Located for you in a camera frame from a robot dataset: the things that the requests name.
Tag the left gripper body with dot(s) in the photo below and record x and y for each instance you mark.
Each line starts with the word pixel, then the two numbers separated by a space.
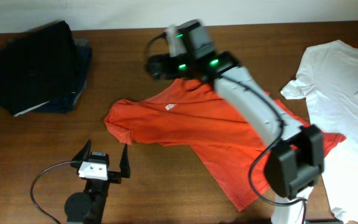
pixel 114 176

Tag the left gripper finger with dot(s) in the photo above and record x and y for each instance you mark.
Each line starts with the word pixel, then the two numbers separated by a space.
pixel 84 153
pixel 124 163

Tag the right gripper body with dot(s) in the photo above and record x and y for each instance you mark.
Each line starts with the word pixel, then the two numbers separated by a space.
pixel 155 70

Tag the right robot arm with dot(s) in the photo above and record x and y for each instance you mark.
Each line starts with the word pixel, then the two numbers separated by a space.
pixel 285 173

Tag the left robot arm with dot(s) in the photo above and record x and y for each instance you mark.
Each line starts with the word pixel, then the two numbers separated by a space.
pixel 87 206

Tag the black folded garment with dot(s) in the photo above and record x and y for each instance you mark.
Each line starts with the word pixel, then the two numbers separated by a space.
pixel 56 30

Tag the navy blue folded garment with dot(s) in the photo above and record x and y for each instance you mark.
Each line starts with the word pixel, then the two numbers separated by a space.
pixel 67 103

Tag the white t-shirt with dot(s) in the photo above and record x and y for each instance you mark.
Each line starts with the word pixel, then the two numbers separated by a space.
pixel 327 78

